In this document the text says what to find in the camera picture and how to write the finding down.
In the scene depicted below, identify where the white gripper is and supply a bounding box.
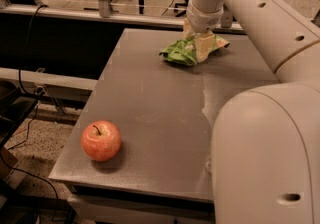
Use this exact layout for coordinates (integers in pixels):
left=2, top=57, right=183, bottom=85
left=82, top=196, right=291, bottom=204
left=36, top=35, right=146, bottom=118
left=182, top=0, right=223, bottom=63

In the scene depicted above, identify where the green rice chip bag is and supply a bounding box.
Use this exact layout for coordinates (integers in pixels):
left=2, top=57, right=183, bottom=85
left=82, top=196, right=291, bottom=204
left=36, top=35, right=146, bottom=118
left=160, top=34, right=230, bottom=66

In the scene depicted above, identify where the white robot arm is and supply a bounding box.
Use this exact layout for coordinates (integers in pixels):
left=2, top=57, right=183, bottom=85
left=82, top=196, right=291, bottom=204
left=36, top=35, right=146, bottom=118
left=187, top=0, right=320, bottom=224

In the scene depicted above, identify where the red apple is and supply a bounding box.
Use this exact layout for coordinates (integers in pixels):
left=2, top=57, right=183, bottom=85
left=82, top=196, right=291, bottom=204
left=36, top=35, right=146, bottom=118
left=81, top=120, right=122, bottom=162

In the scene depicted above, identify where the black cart at left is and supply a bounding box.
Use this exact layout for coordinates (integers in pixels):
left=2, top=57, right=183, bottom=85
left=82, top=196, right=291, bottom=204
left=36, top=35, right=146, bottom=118
left=0, top=80, right=38, bottom=149

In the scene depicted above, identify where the right metal barrier post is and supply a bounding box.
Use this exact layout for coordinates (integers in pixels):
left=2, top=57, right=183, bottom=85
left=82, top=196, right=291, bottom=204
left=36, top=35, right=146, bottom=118
left=220, top=5, right=233, bottom=28

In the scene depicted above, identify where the black power cable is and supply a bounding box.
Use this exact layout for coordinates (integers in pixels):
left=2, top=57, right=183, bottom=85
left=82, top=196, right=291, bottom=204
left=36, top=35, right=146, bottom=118
left=0, top=3, right=61, bottom=224

